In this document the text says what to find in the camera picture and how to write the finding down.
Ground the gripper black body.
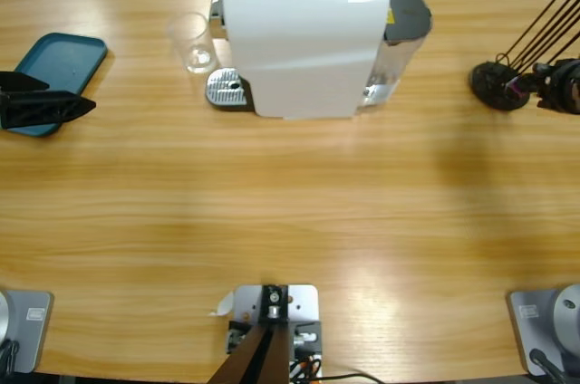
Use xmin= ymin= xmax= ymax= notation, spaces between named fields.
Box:
xmin=550 ymin=58 xmax=580 ymax=114

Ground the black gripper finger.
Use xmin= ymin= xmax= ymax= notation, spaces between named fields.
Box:
xmin=0 ymin=91 xmax=97 ymax=130
xmin=0 ymin=70 xmax=50 ymax=92
xmin=525 ymin=83 xmax=556 ymax=109
xmin=530 ymin=61 xmax=556 ymax=84

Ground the purple coffee capsule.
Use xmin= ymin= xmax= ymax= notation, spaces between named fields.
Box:
xmin=506 ymin=77 xmax=529 ymax=99

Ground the clear drinking glass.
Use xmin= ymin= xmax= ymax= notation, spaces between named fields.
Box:
xmin=167 ymin=11 xmax=219 ymax=74

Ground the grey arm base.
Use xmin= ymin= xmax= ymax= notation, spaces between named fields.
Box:
xmin=506 ymin=283 xmax=580 ymax=379
xmin=0 ymin=289 xmax=54 ymax=375

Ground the white capsule coffee machine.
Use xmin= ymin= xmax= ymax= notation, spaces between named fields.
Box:
xmin=206 ymin=0 xmax=393 ymax=122

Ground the teal plastic tray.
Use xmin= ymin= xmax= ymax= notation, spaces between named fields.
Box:
xmin=6 ymin=32 xmax=109 ymax=139

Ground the black capsule holder with rods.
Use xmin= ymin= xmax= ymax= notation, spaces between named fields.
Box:
xmin=469 ymin=0 xmax=580 ymax=112

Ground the clear water tank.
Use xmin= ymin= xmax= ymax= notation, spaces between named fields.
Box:
xmin=360 ymin=0 xmax=434 ymax=108

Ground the white paper tag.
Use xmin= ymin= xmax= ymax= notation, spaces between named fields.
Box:
xmin=208 ymin=292 xmax=236 ymax=317

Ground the black arm base cable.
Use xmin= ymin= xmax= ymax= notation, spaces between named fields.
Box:
xmin=0 ymin=339 xmax=22 ymax=375
xmin=528 ymin=347 xmax=570 ymax=384

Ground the white mount block dark post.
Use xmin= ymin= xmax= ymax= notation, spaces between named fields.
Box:
xmin=208 ymin=283 xmax=324 ymax=384

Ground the black mount cable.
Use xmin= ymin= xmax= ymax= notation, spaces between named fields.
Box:
xmin=316 ymin=371 xmax=391 ymax=384

